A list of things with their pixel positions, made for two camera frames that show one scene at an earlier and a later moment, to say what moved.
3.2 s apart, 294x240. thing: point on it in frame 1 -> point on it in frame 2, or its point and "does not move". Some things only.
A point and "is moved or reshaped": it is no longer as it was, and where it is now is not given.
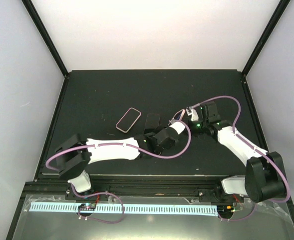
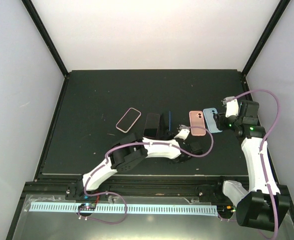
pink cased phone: x=179 y=115 is moved or reshaped
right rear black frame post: x=277 y=14 does not move
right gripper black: x=195 y=134 -> x=219 y=121
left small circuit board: x=85 y=207 does not move
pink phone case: x=128 y=120 does not move
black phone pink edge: x=152 y=122 does not move
